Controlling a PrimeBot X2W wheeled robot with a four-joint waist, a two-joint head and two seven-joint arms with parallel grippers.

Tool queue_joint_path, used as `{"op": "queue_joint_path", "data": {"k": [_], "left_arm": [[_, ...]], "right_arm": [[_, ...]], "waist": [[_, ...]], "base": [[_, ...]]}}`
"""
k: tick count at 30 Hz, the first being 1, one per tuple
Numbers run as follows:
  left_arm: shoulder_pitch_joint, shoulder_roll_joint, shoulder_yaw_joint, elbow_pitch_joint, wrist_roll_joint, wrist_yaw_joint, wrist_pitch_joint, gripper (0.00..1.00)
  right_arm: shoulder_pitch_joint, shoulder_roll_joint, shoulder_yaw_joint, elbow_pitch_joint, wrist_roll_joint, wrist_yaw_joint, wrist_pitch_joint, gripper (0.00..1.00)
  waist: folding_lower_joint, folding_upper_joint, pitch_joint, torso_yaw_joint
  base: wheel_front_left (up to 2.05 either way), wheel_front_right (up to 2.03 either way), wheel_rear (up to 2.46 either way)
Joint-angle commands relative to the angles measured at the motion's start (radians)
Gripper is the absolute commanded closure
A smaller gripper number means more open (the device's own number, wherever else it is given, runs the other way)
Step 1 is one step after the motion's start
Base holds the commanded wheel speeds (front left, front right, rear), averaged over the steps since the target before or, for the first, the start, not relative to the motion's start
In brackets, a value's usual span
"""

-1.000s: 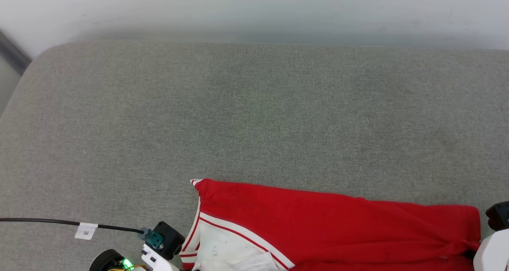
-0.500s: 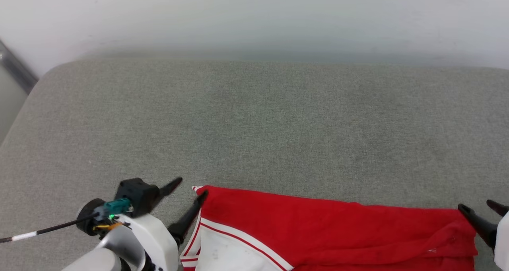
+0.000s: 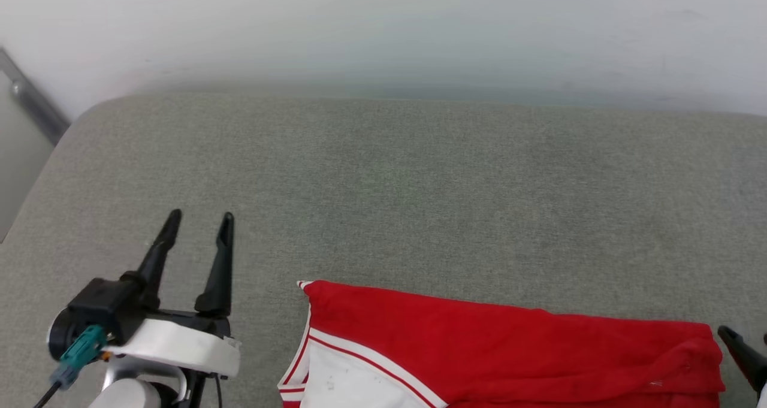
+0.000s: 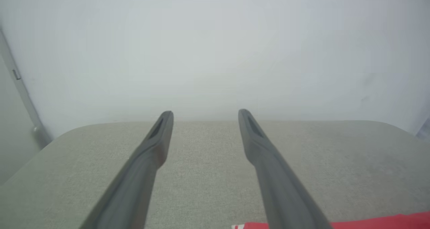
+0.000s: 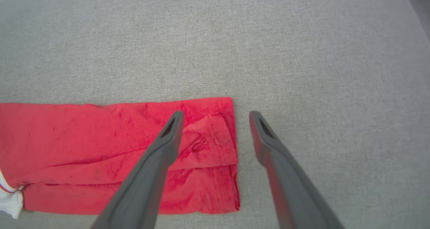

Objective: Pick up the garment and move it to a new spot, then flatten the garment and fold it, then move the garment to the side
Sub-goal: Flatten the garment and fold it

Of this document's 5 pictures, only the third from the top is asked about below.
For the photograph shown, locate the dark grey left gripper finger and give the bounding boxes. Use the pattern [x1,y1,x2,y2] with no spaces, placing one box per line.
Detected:
[120,208,183,310]
[194,211,235,318]

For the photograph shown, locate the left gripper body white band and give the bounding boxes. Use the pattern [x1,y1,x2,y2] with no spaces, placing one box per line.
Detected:
[102,307,241,380]

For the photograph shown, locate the red white sports jersey garment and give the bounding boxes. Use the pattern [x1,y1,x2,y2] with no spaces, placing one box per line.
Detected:
[277,279,726,408]

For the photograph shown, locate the grey fabric sofa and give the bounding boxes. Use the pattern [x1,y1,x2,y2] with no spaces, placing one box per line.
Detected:
[0,90,767,408]

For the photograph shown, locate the teal cable connector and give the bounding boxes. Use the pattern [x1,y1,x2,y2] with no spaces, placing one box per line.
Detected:
[50,325,109,391]

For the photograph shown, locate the thin black cable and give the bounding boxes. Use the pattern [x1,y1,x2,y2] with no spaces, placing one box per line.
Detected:
[33,381,64,408]

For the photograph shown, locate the grey metal rail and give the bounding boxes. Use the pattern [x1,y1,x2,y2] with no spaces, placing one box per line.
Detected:
[0,47,71,146]

